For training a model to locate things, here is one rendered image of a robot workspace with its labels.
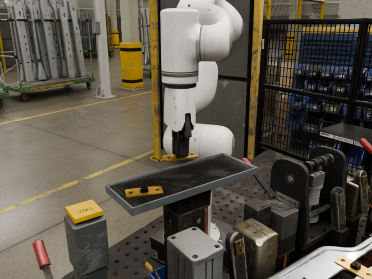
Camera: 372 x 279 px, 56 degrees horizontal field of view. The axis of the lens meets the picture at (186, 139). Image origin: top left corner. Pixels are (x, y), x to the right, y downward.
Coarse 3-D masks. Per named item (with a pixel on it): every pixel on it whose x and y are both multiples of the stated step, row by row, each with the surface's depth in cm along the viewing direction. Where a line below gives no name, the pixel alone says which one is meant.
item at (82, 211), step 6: (78, 204) 74; (84, 204) 74; (90, 204) 74; (96, 204) 74; (66, 210) 72; (72, 210) 71; (78, 210) 71; (84, 210) 71; (90, 210) 71; (96, 210) 71; (102, 210) 72; (72, 216) 69; (78, 216) 69; (84, 216) 69; (90, 216) 70; (96, 216) 71; (78, 222) 69
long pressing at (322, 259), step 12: (312, 252) 83; (324, 252) 84; (336, 252) 84; (348, 252) 84; (360, 252) 84; (300, 264) 79; (312, 264) 80; (324, 264) 80; (336, 264) 80; (276, 276) 75; (288, 276) 76; (300, 276) 76; (312, 276) 76; (324, 276) 76
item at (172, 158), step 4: (192, 152) 88; (164, 156) 85; (168, 156) 85; (172, 156) 85; (188, 156) 85; (192, 156) 85; (196, 156) 85; (168, 160) 83; (172, 160) 83; (176, 160) 83
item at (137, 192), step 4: (136, 188) 80; (140, 188) 78; (144, 188) 78; (148, 188) 80; (152, 188) 80; (156, 188) 80; (160, 188) 80; (128, 192) 78; (132, 192) 79; (136, 192) 78; (140, 192) 78; (144, 192) 78; (148, 192) 78; (152, 192) 78; (156, 192) 78; (160, 192) 78; (128, 196) 77; (132, 196) 77; (136, 196) 77; (140, 196) 77
